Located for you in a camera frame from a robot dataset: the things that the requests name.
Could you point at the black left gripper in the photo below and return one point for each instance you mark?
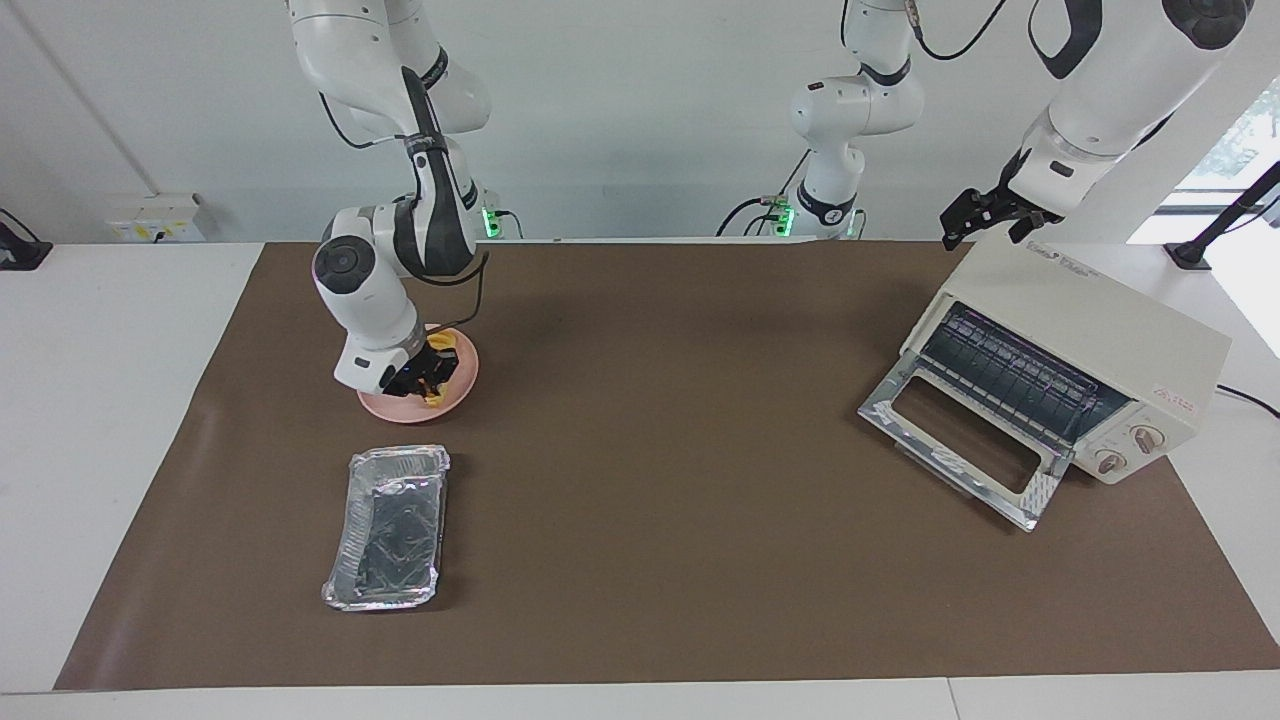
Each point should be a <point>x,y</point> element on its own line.
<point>1010,205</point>

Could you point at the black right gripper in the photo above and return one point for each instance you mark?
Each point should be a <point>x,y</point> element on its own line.
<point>420,365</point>

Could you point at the yellow sliced bread loaf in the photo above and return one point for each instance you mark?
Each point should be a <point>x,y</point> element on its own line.
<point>436,399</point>

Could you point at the aluminium foil tray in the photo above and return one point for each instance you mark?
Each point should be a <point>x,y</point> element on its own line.
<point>395,530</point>

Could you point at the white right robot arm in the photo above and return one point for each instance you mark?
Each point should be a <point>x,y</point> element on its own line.
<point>360,300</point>

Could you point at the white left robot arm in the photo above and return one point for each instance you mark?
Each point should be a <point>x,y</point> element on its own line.
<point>1120,90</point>

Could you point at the cream toaster oven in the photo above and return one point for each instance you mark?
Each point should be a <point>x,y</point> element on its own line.
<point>1100,310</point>

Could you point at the glass oven door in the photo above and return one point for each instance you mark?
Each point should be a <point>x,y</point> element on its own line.
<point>900,405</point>

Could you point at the large cream oven knob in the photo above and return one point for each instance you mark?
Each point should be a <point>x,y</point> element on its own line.
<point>1146,438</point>

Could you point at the small cream oven knob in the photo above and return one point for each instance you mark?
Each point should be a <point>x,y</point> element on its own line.
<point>1110,461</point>

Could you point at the pink round plate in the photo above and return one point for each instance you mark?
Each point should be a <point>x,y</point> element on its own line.
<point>400,409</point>

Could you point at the black clamp stand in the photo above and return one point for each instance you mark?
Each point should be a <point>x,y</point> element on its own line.
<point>1188,255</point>

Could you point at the brown table mat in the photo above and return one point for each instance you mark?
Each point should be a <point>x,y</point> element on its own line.
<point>700,550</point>

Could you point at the black table clamp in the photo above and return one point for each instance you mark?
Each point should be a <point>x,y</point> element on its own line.
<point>20,255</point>

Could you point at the white wall socket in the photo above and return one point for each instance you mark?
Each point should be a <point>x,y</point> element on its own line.
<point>150,220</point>

